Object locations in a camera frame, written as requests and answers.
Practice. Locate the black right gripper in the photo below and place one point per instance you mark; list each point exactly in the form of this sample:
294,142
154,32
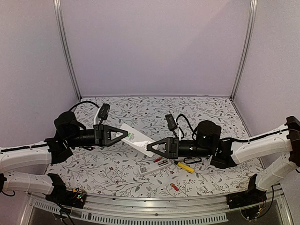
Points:
171,150

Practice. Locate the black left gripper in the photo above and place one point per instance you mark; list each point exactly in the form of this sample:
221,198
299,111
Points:
102,135

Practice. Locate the white remote with green buttons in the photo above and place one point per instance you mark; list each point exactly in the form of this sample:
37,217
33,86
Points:
137,140

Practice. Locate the narrow white remote control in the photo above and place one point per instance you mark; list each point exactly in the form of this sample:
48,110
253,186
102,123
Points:
154,167

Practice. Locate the yellow handled screwdriver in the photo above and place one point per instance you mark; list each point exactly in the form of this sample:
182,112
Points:
183,166

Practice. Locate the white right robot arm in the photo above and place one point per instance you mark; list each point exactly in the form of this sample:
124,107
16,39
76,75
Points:
229,152

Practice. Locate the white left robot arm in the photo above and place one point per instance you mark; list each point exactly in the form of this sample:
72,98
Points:
69,134

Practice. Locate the floral patterned table mat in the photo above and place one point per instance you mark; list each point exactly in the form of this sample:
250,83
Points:
114,170

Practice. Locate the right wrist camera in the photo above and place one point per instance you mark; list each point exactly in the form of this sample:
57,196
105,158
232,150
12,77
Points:
173,126

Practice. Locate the aluminium front rail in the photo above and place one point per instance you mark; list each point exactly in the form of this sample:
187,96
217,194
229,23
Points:
197,210

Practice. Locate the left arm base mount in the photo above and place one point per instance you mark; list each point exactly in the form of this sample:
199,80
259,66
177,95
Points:
61,196

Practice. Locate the left aluminium corner post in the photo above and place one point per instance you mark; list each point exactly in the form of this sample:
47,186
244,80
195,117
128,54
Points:
65,47

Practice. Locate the aluminium corner post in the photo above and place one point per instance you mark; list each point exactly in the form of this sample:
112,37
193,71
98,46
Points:
246,46
65,47

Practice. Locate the right aluminium corner post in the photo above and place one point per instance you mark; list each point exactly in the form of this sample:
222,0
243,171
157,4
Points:
246,46

